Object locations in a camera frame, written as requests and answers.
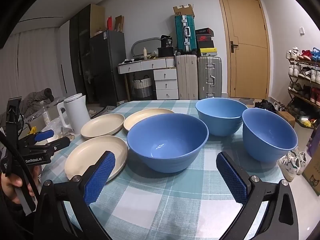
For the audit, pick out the woven laundry basket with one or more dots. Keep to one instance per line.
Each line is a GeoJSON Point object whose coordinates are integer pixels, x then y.
{"type": "Point", "coordinates": [142, 87]}

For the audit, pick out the cream plate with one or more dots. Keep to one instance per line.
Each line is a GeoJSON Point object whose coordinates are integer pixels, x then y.
{"type": "Point", "coordinates": [87, 155]}
{"type": "Point", "coordinates": [140, 117]}
{"type": "Point", "coordinates": [102, 126]}

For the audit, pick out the wide blue bowl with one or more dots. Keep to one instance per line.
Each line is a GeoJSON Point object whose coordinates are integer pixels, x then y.
{"type": "Point", "coordinates": [167, 140]}

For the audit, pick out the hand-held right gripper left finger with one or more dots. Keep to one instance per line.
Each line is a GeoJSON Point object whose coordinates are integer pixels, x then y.
{"type": "Point", "coordinates": [100, 177]}

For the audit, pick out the red black shoe box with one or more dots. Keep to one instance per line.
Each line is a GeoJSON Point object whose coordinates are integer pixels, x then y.
{"type": "Point", "coordinates": [205, 38]}

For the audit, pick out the white bottle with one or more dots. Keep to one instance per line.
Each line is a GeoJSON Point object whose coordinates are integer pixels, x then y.
{"type": "Point", "coordinates": [145, 54]}

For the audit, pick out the white drawer cabinet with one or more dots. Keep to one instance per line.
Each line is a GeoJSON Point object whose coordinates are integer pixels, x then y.
{"type": "Point", "coordinates": [165, 83]}

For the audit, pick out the black refrigerator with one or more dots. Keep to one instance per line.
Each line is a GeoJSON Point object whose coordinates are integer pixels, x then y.
{"type": "Point", "coordinates": [107, 67]}

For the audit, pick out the grey jacket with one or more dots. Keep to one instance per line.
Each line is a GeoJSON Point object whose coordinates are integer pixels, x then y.
{"type": "Point", "coordinates": [35, 98]}

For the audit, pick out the silver suitcase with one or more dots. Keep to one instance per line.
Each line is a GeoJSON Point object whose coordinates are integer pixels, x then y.
{"type": "Point", "coordinates": [208, 77]}

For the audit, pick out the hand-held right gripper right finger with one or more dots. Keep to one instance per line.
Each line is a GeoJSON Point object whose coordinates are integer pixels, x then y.
{"type": "Point", "coordinates": [232, 180]}

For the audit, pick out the dark wardrobe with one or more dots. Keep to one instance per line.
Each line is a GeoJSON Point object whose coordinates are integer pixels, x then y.
{"type": "Point", "coordinates": [80, 55]}

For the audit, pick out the white wall switch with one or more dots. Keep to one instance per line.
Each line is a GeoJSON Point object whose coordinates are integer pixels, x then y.
{"type": "Point", "coordinates": [302, 30]}

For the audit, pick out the yellow green bag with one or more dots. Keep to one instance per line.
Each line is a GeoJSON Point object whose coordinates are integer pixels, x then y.
{"type": "Point", "coordinates": [305, 122]}

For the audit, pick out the white curtain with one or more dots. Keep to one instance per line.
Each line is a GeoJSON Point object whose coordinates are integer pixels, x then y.
{"type": "Point", "coordinates": [30, 67]}

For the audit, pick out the grey arched frame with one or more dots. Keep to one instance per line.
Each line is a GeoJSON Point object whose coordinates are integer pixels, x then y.
{"type": "Point", "coordinates": [140, 40]}

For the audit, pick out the printed cardboard box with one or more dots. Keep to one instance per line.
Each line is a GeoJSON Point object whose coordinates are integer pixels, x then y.
{"type": "Point", "coordinates": [312, 172]}

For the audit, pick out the beige suitcase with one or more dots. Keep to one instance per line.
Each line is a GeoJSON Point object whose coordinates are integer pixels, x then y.
{"type": "Point", "coordinates": [186, 77]}

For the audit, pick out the red flat box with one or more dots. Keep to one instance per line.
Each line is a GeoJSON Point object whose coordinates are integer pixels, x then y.
{"type": "Point", "coordinates": [110, 24]}

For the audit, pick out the black bag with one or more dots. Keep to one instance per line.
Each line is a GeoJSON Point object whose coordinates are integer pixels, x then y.
{"type": "Point", "coordinates": [166, 41]}

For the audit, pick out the tall cardboard panel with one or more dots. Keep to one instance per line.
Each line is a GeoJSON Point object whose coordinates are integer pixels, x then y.
{"type": "Point", "coordinates": [97, 20]}

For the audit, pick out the white electric kettle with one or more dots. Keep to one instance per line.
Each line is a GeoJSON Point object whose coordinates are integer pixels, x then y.
{"type": "Point", "coordinates": [76, 112]}

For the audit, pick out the white desk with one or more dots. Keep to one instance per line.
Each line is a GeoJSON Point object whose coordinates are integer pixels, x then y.
{"type": "Point", "coordinates": [147, 65]}

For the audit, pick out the deep blue bowl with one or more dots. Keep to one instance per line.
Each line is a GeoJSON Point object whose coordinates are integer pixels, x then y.
{"type": "Point", "coordinates": [270, 130]}
{"type": "Point", "coordinates": [220, 108]}

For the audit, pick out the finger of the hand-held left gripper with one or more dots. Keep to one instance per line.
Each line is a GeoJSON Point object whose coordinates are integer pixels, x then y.
{"type": "Point", "coordinates": [58, 143]}
{"type": "Point", "coordinates": [43, 136]}

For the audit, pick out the collection of racked shoes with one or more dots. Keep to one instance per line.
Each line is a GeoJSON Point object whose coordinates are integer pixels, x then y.
{"type": "Point", "coordinates": [295, 53]}

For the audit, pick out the purple bag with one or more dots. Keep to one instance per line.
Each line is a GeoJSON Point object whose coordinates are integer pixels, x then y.
{"type": "Point", "coordinates": [314, 145]}

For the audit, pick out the person's left forearm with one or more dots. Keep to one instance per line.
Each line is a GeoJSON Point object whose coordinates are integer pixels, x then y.
{"type": "Point", "coordinates": [10, 220]}

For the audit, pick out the wooden door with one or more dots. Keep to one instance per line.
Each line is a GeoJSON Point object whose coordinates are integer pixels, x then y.
{"type": "Point", "coordinates": [245, 55]}

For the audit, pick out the teal suitcase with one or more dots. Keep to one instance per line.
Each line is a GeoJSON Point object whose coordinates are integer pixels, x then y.
{"type": "Point", "coordinates": [180, 35]}

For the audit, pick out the teal checked tablecloth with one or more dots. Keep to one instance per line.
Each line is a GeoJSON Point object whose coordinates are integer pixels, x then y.
{"type": "Point", "coordinates": [155, 200]}

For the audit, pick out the small brown box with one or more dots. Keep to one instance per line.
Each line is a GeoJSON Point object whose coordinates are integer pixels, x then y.
{"type": "Point", "coordinates": [286, 118]}

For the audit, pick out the beige slipper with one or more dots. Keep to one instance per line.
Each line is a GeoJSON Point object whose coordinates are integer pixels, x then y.
{"type": "Point", "coordinates": [92, 111]}

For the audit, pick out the person's left hand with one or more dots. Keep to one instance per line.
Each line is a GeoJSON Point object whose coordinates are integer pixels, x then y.
{"type": "Point", "coordinates": [11, 183]}

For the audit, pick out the brown cardboard carton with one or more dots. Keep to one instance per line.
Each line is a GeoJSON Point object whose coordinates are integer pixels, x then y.
{"type": "Point", "coordinates": [119, 24]}

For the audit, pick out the yellow shoe box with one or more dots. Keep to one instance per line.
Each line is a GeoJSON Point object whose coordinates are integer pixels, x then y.
{"type": "Point", "coordinates": [208, 52]}

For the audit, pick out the black square box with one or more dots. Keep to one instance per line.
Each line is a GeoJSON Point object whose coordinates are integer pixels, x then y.
{"type": "Point", "coordinates": [165, 52]}

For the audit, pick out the wooden shoe rack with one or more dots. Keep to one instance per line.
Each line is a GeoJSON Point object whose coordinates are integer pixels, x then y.
{"type": "Point", "coordinates": [306, 62]}

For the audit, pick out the white green sneaker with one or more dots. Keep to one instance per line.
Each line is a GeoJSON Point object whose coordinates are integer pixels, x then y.
{"type": "Point", "coordinates": [288, 166]}
{"type": "Point", "coordinates": [301, 158]}

